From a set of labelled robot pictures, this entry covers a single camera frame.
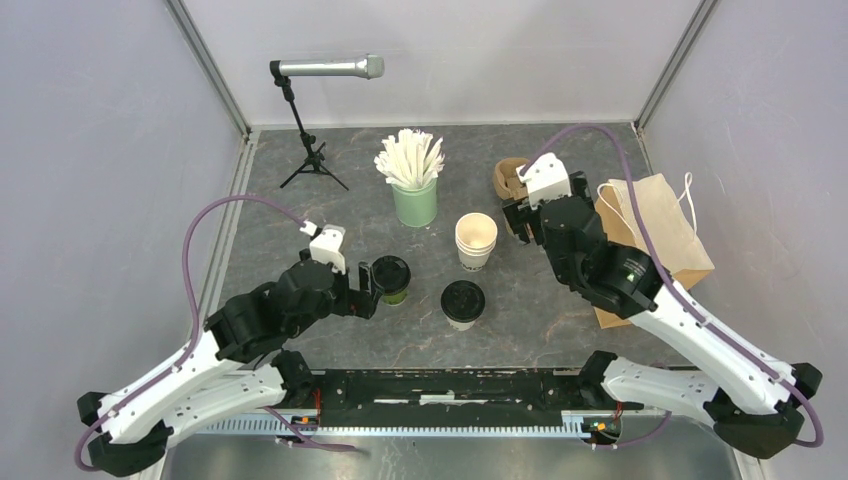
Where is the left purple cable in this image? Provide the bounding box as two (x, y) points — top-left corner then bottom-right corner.
(73, 193), (359, 473)

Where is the white paper straws bundle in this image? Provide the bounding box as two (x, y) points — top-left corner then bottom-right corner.
(373, 128), (445, 190)

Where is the green paper coffee cup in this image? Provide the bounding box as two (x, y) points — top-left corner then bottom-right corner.
(381, 290), (408, 306)

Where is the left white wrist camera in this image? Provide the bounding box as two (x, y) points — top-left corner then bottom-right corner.
(299, 221), (347, 274)

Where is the brown paper bag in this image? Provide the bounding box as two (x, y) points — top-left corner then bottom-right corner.
(595, 172), (715, 290)

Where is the stack of white paper cups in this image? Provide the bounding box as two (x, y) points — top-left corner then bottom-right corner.
(454, 212), (498, 271)

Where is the black tripod mic stand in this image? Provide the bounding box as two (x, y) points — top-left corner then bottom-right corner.
(274, 75), (349, 191)

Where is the black plastic cup lid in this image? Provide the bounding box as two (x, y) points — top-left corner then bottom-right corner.
(371, 255), (411, 296)

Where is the silver microphone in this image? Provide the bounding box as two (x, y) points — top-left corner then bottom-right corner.
(269, 54), (385, 80)

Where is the green straw holder cup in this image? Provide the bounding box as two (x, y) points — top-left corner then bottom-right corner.
(392, 179), (438, 228)

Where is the brown cardboard cup carrier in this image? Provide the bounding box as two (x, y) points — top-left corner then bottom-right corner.
(493, 157), (528, 201)

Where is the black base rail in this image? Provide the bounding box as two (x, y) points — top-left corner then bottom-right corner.
(299, 368), (640, 429)

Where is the white paper coffee cup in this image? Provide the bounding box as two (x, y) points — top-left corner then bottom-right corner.
(448, 318), (476, 331)

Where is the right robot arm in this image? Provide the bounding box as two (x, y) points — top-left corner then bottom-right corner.
(503, 168), (823, 459)

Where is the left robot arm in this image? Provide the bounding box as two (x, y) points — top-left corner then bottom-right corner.
(76, 259), (385, 477)

